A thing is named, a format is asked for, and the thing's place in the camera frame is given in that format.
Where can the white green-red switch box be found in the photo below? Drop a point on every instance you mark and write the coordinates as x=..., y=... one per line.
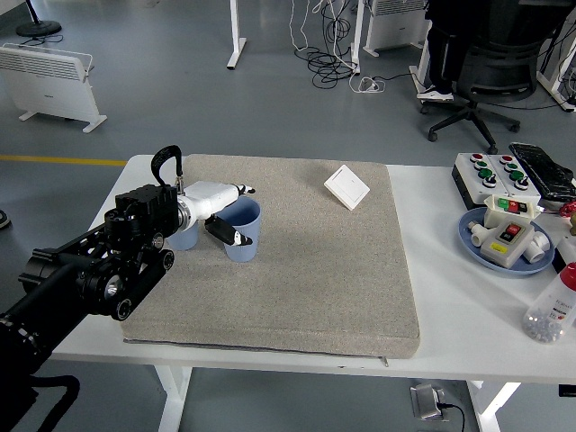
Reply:
x=510, y=206

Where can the red shiny small object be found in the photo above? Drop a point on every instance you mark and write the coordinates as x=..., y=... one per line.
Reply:
x=569, y=210

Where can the grey power adapter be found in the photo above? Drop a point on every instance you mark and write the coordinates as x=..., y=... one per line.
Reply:
x=425, y=400

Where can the beige red-button switch box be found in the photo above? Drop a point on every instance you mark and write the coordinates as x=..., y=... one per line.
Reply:
x=504, y=245

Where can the black office chair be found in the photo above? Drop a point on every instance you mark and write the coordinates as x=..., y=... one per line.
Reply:
x=490, y=63

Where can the brown small object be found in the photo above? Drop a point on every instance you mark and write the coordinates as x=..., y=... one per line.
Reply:
x=573, y=225

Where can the white power strip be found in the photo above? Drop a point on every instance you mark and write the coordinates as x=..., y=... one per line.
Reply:
x=369, y=84

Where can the white small box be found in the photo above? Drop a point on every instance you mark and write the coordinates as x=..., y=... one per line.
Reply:
x=568, y=252

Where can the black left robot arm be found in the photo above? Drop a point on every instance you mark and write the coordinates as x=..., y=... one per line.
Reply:
x=90, y=261

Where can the black fan stand base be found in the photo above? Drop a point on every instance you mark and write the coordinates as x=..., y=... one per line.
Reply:
x=38, y=28

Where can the clear red-capped screw bottle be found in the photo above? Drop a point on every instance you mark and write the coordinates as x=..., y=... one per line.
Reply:
x=553, y=301

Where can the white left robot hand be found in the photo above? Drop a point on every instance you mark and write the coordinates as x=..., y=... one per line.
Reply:
x=209, y=198

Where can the white table leg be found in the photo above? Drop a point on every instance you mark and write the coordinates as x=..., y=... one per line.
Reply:
x=173, y=396
x=492, y=405

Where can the white four-button control box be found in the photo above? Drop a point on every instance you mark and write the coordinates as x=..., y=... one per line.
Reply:
x=528, y=192

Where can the blue round plate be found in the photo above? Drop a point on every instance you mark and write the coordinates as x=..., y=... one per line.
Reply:
x=474, y=257

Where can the white three-button control box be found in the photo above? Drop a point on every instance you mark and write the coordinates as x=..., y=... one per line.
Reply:
x=472, y=180

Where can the white desk foot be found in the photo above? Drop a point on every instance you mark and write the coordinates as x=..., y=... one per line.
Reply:
x=551, y=87
x=417, y=78

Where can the white desk leg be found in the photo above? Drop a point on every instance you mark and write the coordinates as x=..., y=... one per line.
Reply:
x=356, y=40
x=236, y=40

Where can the grey-brown cushion mat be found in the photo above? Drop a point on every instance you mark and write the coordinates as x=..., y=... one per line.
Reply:
x=292, y=279

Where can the white wall switch panel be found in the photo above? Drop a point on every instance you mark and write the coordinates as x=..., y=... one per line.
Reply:
x=347, y=186

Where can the blue ribbed plastic cup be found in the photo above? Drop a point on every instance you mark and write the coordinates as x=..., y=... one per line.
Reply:
x=184, y=238
x=238, y=254

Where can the person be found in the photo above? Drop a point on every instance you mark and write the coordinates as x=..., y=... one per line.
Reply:
x=438, y=54

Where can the black small box under table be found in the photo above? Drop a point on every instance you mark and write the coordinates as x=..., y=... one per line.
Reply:
x=568, y=390

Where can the white pipe fitting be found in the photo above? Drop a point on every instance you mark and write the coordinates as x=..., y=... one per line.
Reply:
x=537, y=247
x=478, y=233

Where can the black rounded floor object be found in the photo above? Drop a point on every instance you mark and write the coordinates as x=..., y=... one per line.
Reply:
x=3, y=219

